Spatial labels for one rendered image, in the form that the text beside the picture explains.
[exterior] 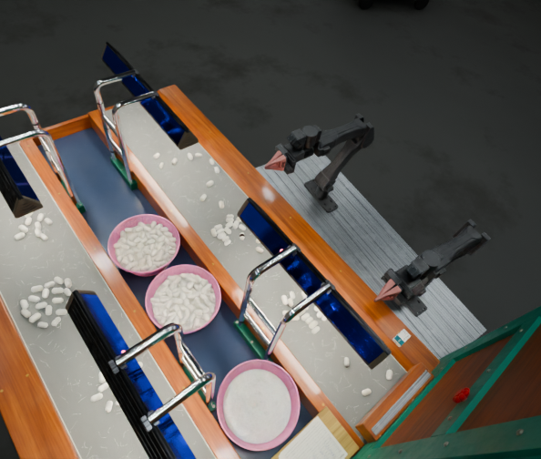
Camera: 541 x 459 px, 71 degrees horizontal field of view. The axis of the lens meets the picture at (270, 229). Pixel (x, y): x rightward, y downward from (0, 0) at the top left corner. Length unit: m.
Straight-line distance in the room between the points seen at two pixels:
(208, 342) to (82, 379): 0.41
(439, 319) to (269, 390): 0.79
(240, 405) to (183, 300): 0.41
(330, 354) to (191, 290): 0.56
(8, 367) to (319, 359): 0.99
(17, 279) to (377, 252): 1.43
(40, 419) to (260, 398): 0.65
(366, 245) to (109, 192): 1.18
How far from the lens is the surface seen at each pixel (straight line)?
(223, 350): 1.44
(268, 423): 1.35
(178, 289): 1.47
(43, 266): 1.61
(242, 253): 1.53
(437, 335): 1.72
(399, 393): 1.35
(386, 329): 1.51
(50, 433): 1.37
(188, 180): 1.74
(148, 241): 1.56
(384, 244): 1.82
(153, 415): 0.95
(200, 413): 1.30
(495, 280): 2.98
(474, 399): 0.97
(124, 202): 1.78
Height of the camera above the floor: 2.06
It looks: 55 degrees down
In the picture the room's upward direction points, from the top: 15 degrees clockwise
